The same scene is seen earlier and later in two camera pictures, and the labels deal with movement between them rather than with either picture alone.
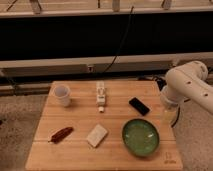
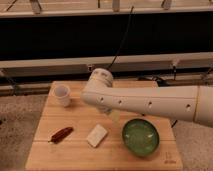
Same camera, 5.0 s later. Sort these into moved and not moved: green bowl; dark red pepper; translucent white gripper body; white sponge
Moved: translucent white gripper body
Not moved: green bowl; dark red pepper; white sponge
